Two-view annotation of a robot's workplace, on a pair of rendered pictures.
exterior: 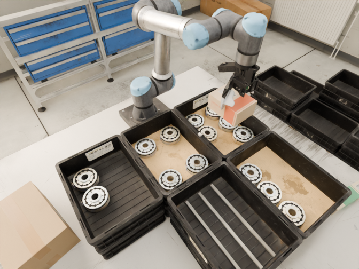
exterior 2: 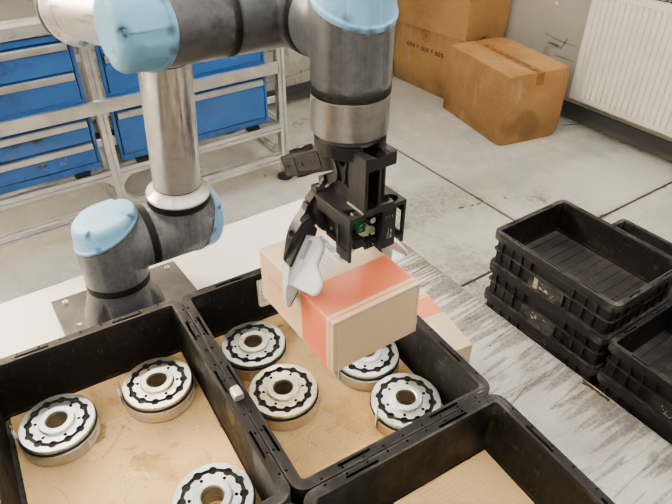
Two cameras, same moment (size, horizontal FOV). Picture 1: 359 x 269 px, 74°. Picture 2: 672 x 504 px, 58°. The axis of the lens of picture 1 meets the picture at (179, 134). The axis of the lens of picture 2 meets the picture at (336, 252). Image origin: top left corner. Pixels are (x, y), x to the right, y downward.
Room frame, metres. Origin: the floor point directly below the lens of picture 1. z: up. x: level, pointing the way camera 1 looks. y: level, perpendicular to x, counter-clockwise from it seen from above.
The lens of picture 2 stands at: (0.20, -0.26, 1.55)
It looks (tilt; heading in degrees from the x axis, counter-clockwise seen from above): 37 degrees down; 4
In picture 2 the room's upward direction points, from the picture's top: straight up
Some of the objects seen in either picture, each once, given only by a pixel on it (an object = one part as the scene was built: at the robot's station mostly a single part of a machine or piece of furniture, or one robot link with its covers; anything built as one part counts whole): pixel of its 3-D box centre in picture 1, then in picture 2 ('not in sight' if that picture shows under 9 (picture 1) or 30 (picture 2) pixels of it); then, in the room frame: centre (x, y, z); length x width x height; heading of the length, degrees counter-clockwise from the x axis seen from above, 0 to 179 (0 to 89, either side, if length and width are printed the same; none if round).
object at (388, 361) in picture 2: (228, 121); (366, 353); (0.87, -0.26, 0.86); 0.10 x 0.10 x 0.01
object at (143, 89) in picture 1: (142, 91); (113, 242); (1.06, 0.20, 0.91); 0.13 x 0.12 x 0.14; 129
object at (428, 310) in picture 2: not in sight; (419, 340); (1.03, -0.36, 0.74); 0.16 x 0.12 x 0.07; 29
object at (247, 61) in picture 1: (247, 55); (352, 112); (0.74, -0.24, 1.32); 0.08 x 0.08 x 0.05
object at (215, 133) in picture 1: (207, 133); (283, 390); (0.79, -0.14, 0.86); 0.10 x 0.10 x 0.01
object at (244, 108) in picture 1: (231, 103); (336, 289); (0.76, -0.22, 1.08); 0.16 x 0.12 x 0.07; 38
